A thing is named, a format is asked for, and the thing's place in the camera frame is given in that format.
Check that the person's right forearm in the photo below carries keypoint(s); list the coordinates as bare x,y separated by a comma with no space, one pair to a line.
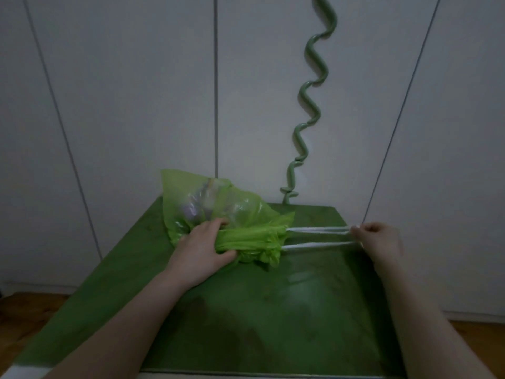
422,327

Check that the pale crumpled trash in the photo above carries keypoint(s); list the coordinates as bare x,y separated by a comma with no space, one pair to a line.
197,205

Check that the green plastic trash bag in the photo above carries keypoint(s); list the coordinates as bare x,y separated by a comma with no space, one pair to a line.
248,236

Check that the person's right fingers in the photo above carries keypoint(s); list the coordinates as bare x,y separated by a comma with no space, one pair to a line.
361,232

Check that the person's left hand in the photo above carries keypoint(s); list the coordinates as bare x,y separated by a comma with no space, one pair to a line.
195,252

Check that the person's right hand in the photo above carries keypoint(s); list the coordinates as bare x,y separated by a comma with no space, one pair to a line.
380,244

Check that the green spiral pole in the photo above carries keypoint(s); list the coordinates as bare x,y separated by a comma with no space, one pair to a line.
305,102

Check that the person's left forearm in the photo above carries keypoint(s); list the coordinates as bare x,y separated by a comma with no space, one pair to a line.
126,331

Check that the person's left thumb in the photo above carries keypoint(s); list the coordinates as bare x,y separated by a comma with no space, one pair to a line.
227,256

